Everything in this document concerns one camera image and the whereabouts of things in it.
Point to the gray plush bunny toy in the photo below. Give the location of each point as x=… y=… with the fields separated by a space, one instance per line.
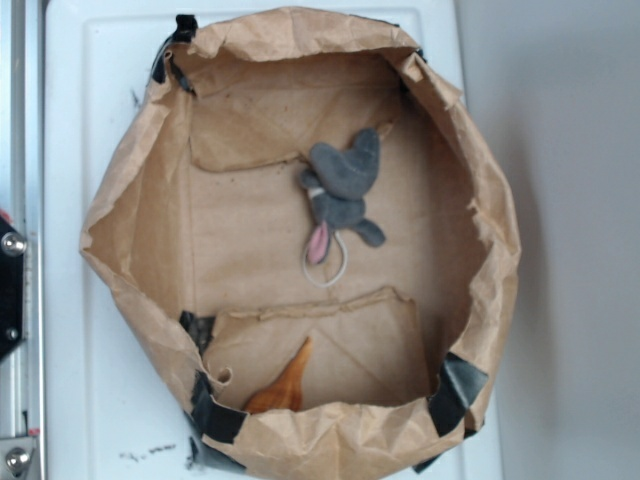
x=336 y=183

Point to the brown paper bag bin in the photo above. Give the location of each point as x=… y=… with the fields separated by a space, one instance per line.
x=200 y=224

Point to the orange plush carrot toy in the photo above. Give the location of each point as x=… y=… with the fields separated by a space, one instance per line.
x=286 y=391

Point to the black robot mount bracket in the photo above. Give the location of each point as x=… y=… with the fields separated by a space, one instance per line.
x=13 y=251

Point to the metal rail frame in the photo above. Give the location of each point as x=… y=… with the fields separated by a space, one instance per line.
x=23 y=450

